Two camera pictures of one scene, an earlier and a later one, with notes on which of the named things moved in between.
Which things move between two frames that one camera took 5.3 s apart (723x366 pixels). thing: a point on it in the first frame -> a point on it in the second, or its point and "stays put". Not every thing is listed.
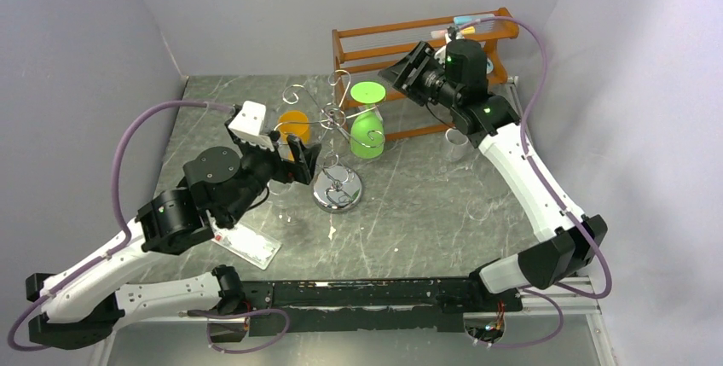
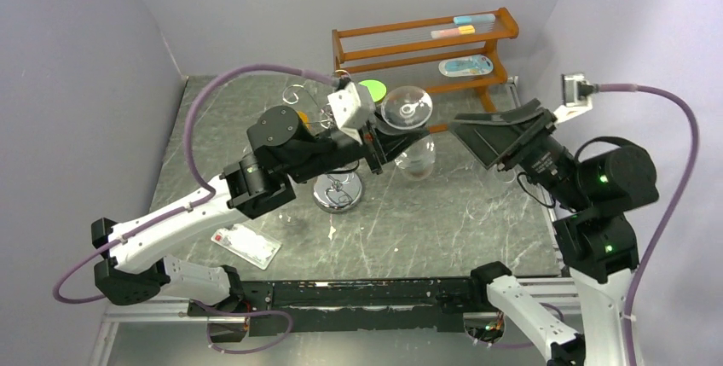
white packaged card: (247, 244) stays put
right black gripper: (414, 73) -> (528, 141)
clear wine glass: (457, 145) -> (409, 108)
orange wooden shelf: (374, 106) stays put
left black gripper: (286, 169) -> (391, 144)
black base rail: (374, 305) stays put
